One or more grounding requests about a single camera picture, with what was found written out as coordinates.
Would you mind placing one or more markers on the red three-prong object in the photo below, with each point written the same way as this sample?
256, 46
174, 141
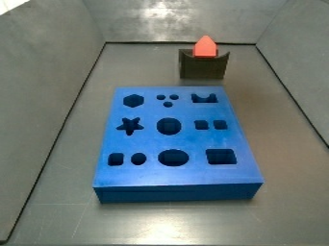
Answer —
205, 48

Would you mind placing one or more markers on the blue shape-sorter block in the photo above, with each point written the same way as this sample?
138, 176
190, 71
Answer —
174, 147

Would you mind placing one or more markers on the black curved fixture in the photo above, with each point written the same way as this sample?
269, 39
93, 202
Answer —
202, 68

